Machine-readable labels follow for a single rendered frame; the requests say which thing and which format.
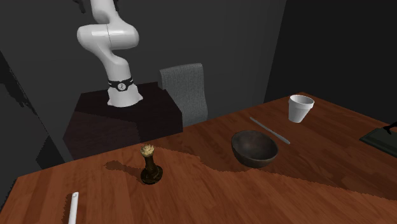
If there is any grey pen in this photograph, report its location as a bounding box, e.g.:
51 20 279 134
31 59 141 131
249 116 291 145

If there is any dark vase with cream flower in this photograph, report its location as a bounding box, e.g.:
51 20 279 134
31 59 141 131
139 143 164 185

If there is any dark brown bowl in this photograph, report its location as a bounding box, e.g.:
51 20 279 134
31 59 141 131
230 130 279 169

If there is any dark robot stand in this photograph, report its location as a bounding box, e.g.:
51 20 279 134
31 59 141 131
62 81 183 161

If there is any white marker pen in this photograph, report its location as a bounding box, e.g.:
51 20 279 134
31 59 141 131
67 192 80 224

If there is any white paper cup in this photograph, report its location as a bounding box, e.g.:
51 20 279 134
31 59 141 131
288 94 316 123

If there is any grey fabric chair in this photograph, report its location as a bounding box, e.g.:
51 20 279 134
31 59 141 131
159 62 209 128

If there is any dark green flat tray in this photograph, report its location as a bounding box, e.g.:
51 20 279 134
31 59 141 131
359 122 397 158

